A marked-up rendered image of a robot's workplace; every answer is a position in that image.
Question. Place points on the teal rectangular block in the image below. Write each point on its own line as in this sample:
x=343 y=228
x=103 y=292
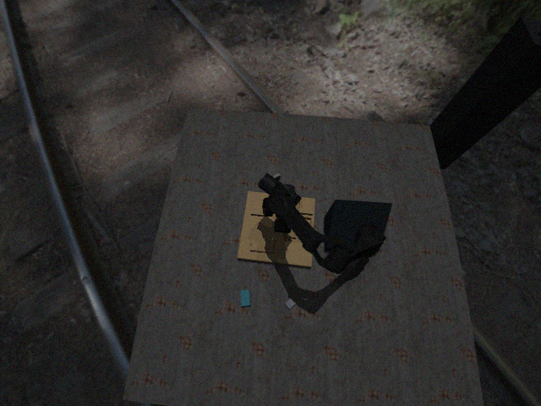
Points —
x=245 y=298

